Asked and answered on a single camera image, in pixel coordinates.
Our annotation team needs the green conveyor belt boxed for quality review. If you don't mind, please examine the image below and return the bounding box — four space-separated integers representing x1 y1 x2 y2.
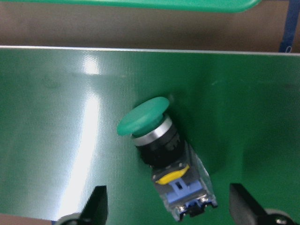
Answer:
0 47 300 225

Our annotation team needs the green push button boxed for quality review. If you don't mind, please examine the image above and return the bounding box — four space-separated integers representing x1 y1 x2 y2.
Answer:
117 97 218 222

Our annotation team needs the green tray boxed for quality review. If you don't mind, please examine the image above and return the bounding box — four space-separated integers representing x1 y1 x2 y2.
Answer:
46 0 261 14

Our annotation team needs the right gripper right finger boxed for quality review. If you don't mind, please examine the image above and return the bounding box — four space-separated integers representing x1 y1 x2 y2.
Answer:
229 183 272 225

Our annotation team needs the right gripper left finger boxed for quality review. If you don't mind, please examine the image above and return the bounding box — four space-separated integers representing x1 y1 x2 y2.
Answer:
78 186 108 225

